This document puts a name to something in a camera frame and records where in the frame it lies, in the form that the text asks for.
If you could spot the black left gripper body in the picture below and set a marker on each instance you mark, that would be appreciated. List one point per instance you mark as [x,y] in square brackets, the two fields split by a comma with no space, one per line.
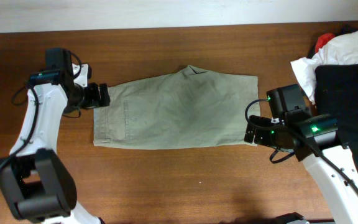
[103,95]

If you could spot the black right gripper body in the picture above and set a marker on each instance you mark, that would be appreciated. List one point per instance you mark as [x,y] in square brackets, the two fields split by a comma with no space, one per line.
[258,132]

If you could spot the khaki green shorts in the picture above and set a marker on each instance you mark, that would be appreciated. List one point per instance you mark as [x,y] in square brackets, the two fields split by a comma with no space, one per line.
[190,108]

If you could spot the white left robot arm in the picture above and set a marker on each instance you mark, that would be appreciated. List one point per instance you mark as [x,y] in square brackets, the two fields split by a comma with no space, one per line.
[34,182]

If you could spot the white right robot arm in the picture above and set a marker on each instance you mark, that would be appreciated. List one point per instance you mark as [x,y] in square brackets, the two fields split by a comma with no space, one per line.
[315,143]

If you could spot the black folded garment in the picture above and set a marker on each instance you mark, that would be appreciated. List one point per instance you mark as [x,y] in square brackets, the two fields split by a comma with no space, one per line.
[337,95]

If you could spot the red garment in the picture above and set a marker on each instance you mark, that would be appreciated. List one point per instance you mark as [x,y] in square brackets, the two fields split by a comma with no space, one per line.
[322,41]

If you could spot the white crumpled garment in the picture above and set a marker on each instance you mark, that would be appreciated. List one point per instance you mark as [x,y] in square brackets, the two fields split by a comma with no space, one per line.
[341,50]

